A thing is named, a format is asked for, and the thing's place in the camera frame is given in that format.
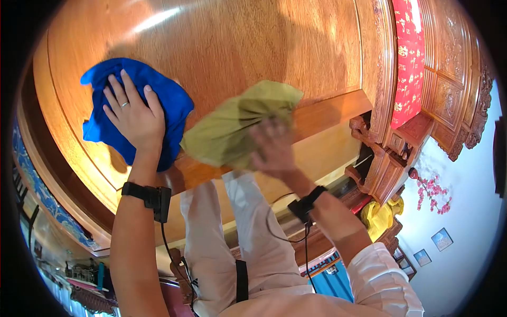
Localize person's left hand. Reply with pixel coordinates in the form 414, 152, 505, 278
102, 70, 166, 176

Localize person's right hand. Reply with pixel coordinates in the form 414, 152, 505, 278
249, 118, 303, 182

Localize person's left little finger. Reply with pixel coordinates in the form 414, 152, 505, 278
102, 89, 121, 119

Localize person's right fingers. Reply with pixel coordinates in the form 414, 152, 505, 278
250, 118, 294, 144

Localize person's left ring finger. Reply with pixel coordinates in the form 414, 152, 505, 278
107, 74, 135, 113

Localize person's left index finger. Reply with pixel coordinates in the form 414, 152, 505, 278
143, 85, 165, 119

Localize person's left middle finger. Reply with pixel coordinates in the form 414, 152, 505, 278
120, 70, 145, 109

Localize blue cloth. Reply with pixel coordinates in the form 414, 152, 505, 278
80, 58, 195, 173

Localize olive green cloth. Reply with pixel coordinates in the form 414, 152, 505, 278
180, 80, 305, 172

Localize black wrist band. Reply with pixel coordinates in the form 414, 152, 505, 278
121, 181, 172, 223
287, 185, 329, 224

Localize large polished wooden desk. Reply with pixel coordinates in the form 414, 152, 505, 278
18, 0, 397, 258

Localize person's legs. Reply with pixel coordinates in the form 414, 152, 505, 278
180, 170, 314, 304

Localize blue patterned rug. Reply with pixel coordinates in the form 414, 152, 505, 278
11, 119, 102, 253

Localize yellow cloth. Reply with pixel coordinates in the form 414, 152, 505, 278
360, 197, 405, 243

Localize red patterned cushion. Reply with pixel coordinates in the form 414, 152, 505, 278
390, 0, 427, 130

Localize blue striped fabric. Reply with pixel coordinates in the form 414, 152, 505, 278
302, 251, 355, 304

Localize pink blossom branch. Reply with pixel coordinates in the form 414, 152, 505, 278
408, 166, 453, 216

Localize person's body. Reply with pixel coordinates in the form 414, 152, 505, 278
192, 243, 425, 317

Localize carved wooden bench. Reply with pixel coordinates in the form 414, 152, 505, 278
345, 0, 494, 207

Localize small framed picture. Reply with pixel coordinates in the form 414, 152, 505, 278
413, 248, 433, 268
430, 227, 454, 253

